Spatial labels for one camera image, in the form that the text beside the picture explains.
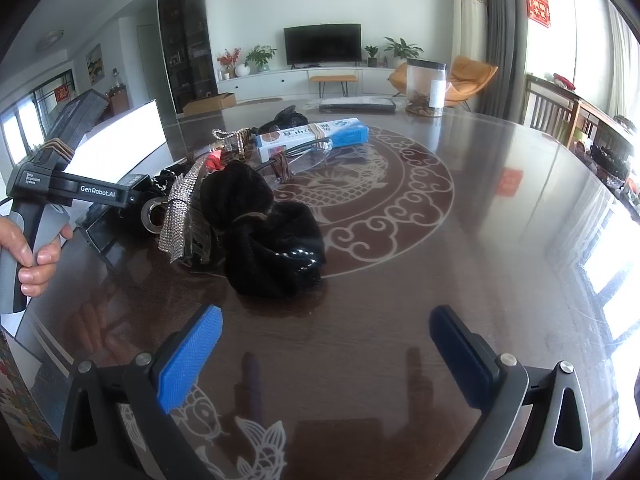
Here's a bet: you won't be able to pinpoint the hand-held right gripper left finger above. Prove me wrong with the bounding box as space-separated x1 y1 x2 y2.
59 304 223 480

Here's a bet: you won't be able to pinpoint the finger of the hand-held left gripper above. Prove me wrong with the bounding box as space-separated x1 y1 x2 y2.
125 174 152 206

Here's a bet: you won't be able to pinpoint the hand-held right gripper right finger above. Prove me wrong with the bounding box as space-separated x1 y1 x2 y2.
429 305 593 480

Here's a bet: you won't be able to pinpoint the black beaded hair tie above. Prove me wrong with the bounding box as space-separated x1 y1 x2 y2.
150 164 185 200

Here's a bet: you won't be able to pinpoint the silver metal ring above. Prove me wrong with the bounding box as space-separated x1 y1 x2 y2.
141 200 169 234

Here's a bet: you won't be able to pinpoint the clear glasses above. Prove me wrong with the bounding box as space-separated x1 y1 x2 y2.
250 140 334 181

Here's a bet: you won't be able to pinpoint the blue white toothpaste box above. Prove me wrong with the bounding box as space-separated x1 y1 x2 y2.
255 117 370 162

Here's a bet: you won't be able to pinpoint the person's left hand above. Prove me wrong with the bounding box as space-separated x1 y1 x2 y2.
0 217 74 286

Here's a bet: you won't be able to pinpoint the rhinestone bow hair clip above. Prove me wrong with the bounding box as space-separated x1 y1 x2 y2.
159 154 217 267

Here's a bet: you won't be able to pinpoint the wooden side cabinet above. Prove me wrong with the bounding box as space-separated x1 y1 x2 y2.
107 84 132 117

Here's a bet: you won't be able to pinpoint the cardboard box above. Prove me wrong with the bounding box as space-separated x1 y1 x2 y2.
182 92 237 116

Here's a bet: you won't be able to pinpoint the white interior door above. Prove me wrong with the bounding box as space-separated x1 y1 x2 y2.
137 25 162 107

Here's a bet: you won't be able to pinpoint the black fuzzy cloth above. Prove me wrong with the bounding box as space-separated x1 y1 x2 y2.
200 162 327 299

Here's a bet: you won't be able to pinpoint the dark display cabinet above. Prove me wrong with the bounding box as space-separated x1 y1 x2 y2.
156 0 219 116

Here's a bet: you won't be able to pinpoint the red flowers in vase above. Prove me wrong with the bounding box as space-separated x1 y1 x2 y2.
217 48 241 80

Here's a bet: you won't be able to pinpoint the round ceiling light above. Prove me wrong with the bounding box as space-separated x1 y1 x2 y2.
36 30 65 52

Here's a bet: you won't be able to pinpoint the white television console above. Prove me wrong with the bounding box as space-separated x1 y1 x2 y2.
217 64 401 103

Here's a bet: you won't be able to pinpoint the patterned cloth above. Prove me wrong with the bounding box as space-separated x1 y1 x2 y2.
0 329 60 480

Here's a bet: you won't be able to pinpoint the green potted plant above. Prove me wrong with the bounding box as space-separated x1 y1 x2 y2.
245 44 277 72

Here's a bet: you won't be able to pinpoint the wooden bench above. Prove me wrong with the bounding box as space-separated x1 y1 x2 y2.
309 74 359 99

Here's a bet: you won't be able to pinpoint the black television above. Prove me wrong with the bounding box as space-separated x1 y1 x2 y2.
283 23 362 67

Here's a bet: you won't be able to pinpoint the wooden sideboard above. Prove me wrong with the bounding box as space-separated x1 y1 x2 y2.
575 95 640 206

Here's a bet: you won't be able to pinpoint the wooden dining chair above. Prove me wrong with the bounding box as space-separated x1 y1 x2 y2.
524 74 582 137

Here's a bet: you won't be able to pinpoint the clear jar with black lid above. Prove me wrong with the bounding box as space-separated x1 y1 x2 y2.
406 58 447 117

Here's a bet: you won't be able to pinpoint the orange lounge chair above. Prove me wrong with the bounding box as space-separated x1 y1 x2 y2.
389 55 500 111

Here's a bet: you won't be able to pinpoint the large leafy potted plant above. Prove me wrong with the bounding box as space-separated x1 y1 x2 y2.
383 36 424 67

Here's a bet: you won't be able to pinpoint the grey curtain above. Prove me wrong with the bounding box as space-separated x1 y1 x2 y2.
471 0 527 123

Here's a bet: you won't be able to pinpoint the framed wall painting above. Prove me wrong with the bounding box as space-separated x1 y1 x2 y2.
87 43 105 86

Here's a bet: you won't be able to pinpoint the brown braided hair tie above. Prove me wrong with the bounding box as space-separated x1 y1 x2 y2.
270 152 297 184

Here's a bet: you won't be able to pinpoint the red wall decoration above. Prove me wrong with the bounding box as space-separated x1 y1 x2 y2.
525 0 553 29

